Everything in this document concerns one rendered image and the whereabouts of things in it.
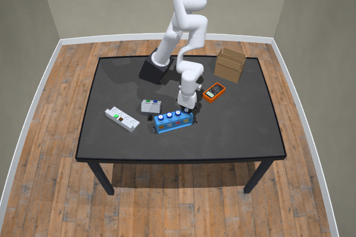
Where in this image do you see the orange pocket multimeter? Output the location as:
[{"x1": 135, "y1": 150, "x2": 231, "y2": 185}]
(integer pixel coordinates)
[{"x1": 203, "y1": 82, "x2": 225, "y2": 103}]

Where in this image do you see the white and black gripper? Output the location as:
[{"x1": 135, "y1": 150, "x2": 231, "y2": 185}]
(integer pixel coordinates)
[{"x1": 176, "y1": 90, "x2": 198, "y2": 114}]

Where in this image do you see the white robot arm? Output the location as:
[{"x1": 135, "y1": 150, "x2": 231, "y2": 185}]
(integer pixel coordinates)
[{"x1": 151, "y1": 0, "x2": 208, "y2": 97}]

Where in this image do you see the white button housing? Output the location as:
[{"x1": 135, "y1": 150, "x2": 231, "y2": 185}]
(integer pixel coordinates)
[{"x1": 141, "y1": 100, "x2": 162, "y2": 121}]

